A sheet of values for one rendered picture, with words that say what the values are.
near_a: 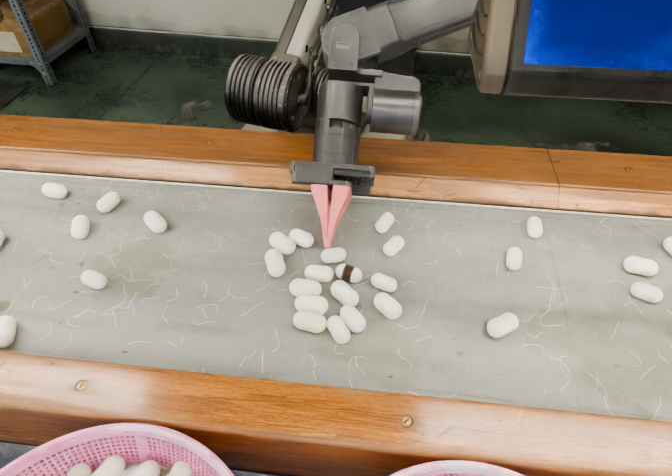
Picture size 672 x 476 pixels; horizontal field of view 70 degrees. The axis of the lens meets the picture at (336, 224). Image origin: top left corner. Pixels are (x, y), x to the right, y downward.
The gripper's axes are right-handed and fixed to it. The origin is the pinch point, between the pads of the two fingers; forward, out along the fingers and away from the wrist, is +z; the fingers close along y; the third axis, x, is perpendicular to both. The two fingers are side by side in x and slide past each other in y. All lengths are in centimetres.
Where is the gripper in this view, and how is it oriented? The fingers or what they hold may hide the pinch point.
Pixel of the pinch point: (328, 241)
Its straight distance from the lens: 59.7
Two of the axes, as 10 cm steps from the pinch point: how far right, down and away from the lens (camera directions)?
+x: 0.7, 1.0, 9.9
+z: -0.9, 9.9, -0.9
